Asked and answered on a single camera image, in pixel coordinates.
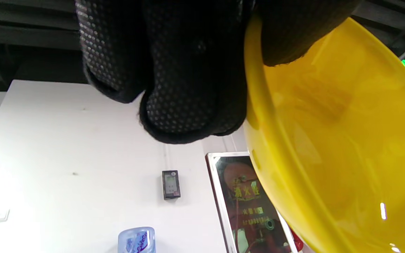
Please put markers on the person's left hand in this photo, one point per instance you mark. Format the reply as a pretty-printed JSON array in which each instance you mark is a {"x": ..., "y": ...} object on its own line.
[{"x": 174, "y": 52}]

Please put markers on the yellow plastic basin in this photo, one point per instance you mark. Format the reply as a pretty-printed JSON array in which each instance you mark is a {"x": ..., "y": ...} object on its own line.
[{"x": 343, "y": 140}]

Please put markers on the blue water jug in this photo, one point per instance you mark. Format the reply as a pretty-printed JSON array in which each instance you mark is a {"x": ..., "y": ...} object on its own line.
[{"x": 136, "y": 240}]

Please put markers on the red fire extinguisher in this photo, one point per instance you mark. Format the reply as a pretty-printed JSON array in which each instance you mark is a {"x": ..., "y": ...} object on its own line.
[{"x": 296, "y": 241}]

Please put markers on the grey wall control panel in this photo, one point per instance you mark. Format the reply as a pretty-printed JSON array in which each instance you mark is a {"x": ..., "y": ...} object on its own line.
[{"x": 171, "y": 185}]

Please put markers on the white wall switch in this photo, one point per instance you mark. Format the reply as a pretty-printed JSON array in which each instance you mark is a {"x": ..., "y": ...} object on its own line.
[{"x": 1, "y": 215}]

